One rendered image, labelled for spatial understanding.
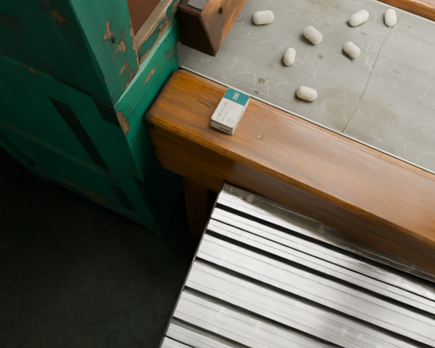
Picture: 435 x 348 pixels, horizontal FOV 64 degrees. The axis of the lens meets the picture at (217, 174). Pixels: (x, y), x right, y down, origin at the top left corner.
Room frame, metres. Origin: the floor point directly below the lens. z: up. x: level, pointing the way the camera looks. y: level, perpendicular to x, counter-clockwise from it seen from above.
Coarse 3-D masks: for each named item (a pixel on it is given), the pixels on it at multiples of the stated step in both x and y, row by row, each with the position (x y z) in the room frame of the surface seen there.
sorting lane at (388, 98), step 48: (288, 0) 0.54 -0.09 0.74; (336, 0) 0.56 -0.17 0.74; (240, 48) 0.42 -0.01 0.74; (336, 48) 0.45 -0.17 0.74; (384, 48) 0.46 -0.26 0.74; (432, 48) 0.48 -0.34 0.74; (288, 96) 0.34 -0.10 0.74; (336, 96) 0.35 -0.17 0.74; (384, 96) 0.36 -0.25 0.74; (432, 96) 0.37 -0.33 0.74; (384, 144) 0.27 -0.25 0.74; (432, 144) 0.28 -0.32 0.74
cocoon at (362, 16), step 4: (356, 12) 0.52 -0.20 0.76; (360, 12) 0.51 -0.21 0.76; (364, 12) 0.51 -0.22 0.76; (352, 16) 0.51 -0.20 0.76; (356, 16) 0.50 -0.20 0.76; (360, 16) 0.51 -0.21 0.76; (364, 16) 0.51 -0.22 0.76; (368, 16) 0.51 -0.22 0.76; (352, 20) 0.50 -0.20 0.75; (356, 20) 0.50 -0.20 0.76; (360, 20) 0.50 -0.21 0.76; (364, 20) 0.51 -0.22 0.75; (352, 24) 0.50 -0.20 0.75; (356, 24) 0.50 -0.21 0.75
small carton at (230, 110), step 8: (232, 88) 0.30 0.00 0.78; (224, 96) 0.29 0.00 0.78; (232, 96) 0.29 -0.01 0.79; (240, 96) 0.29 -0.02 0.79; (248, 96) 0.29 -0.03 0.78; (224, 104) 0.28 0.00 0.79; (232, 104) 0.28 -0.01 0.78; (240, 104) 0.28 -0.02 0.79; (216, 112) 0.26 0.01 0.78; (224, 112) 0.26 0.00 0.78; (232, 112) 0.26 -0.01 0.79; (240, 112) 0.27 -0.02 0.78; (216, 120) 0.25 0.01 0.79; (224, 120) 0.25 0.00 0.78; (232, 120) 0.25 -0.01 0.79; (224, 128) 0.24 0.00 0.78; (232, 128) 0.24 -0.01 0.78
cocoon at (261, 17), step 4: (256, 12) 0.48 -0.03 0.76; (260, 12) 0.48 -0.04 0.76; (264, 12) 0.48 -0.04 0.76; (268, 12) 0.48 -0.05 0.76; (272, 12) 0.49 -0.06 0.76; (256, 16) 0.48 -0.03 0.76; (260, 16) 0.48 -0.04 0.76; (264, 16) 0.48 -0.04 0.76; (268, 16) 0.48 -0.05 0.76; (272, 16) 0.48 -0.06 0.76; (256, 20) 0.47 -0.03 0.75; (260, 20) 0.47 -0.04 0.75; (264, 20) 0.47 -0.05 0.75; (268, 20) 0.48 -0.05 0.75; (272, 20) 0.48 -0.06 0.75
